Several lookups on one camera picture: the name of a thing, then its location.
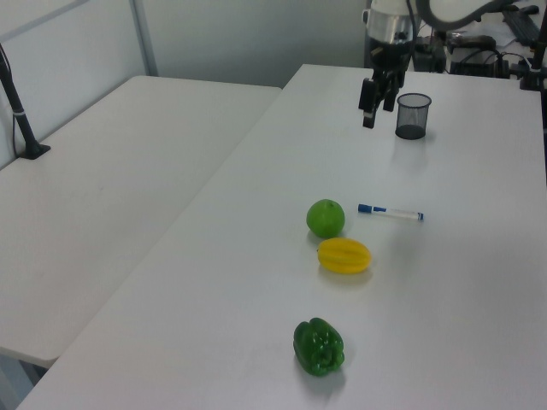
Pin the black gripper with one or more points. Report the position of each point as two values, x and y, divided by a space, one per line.
391 55

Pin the blue white marker pen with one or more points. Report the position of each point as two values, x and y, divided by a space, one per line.
391 212

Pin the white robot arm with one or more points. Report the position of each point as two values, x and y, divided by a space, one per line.
386 23

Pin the black mesh pen holder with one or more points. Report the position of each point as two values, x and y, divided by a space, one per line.
412 121

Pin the dark equipment box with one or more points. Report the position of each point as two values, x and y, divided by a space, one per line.
429 60

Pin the black electronics box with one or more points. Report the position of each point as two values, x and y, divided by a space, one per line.
474 66

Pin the black flat handheld device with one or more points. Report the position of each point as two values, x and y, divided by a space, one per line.
474 41

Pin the round green toy fruit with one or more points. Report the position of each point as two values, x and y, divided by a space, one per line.
325 218

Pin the white paper sheet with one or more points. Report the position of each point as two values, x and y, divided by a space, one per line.
504 34

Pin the long black bar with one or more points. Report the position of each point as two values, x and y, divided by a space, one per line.
513 8

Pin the black keyboard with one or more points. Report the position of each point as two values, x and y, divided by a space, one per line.
523 25

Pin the yellow toy starfruit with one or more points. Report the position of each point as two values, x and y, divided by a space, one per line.
344 255

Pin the green toy bell pepper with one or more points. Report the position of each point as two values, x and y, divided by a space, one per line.
318 348

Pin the black pole stand with base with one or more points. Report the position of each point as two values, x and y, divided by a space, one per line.
17 107

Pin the black clamp camera stand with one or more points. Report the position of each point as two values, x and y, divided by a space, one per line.
536 55

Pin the grey partition frame post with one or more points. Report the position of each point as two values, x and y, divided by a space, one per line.
144 38

